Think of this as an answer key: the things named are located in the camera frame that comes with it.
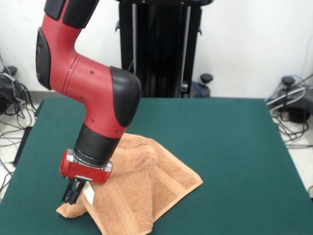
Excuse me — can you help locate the dark green table cloth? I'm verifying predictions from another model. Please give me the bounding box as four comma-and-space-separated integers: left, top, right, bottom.
0, 97, 313, 235

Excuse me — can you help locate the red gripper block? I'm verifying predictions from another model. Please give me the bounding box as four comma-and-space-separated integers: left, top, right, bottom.
59, 149, 113, 205

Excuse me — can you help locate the black pedestal foot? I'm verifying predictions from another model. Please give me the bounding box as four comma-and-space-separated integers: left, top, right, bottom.
266, 75, 313, 123
0, 65, 18, 114

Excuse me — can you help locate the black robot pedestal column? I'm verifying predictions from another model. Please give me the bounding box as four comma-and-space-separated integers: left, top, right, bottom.
114, 0, 204, 98

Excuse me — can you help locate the black pedestal leg with knob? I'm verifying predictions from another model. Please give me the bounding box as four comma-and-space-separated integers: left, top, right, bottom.
180, 73, 214, 98

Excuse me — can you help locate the tan terry towel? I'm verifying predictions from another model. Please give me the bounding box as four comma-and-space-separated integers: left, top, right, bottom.
55, 133, 204, 235

